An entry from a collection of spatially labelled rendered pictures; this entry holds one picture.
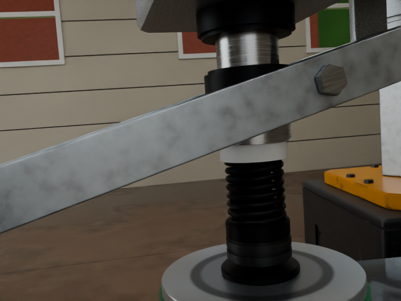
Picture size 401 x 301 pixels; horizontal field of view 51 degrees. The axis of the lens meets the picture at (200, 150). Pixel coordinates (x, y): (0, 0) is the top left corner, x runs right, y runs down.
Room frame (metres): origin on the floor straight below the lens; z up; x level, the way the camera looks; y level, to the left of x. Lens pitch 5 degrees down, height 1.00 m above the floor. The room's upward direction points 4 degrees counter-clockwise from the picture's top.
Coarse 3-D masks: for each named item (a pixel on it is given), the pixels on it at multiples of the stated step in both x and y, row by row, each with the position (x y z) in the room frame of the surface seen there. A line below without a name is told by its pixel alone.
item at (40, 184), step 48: (336, 48) 0.52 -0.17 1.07; (384, 48) 0.41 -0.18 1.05; (240, 96) 0.37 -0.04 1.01; (288, 96) 0.38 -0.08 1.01; (336, 96) 0.39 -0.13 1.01; (96, 144) 0.34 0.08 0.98; (144, 144) 0.35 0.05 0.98; (192, 144) 0.36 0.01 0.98; (0, 192) 0.32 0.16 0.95; (48, 192) 0.33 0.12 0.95; (96, 192) 0.34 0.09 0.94
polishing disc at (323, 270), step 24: (192, 264) 0.47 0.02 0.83; (216, 264) 0.47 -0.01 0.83; (312, 264) 0.44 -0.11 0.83; (336, 264) 0.44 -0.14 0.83; (168, 288) 0.41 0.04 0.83; (192, 288) 0.40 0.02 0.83; (216, 288) 0.40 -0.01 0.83; (240, 288) 0.39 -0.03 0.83; (264, 288) 0.39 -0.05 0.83; (288, 288) 0.39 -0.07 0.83; (312, 288) 0.38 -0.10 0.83; (336, 288) 0.38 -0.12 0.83; (360, 288) 0.37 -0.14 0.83
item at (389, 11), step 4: (388, 0) 1.15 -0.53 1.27; (392, 0) 1.14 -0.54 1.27; (396, 0) 1.13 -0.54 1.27; (400, 0) 1.12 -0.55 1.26; (388, 4) 1.15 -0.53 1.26; (392, 4) 1.14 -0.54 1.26; (396, 4) 1.13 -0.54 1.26; (400, 4) 1.12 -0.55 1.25; (388, 8) 1.15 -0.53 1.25; (392, 8) 1.14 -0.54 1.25; (396, 8) 1.13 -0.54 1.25; (400, 8) 1.12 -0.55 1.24; (388, 12) 1.15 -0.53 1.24; (392, 12) 1.14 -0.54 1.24; (396, 12) 1.13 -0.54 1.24; (400, 12) 1.12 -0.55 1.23; (388, 16) 1.15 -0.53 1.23; (392, 16) 1.15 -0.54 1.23; (396, 16) 1.14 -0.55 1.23; (400, 16) 1.14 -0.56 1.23; (388, 20) 1.16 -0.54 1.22; (392, 20) 1.16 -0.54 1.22; (396, 20) 1.15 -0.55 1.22
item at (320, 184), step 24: (312, 192) 1.40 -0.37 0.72; (336, 192) 1.26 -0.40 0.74; (312, 216) 1.41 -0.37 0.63; (336, 216) 1.20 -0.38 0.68; (360, 216) 1.05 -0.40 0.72; (384, 216) 0.95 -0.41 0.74; (312, 240) 1.42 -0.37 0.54; (336, 240) 1.22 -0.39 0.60; (360, 240) 1.04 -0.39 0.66; (384, 240) 0.93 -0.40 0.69
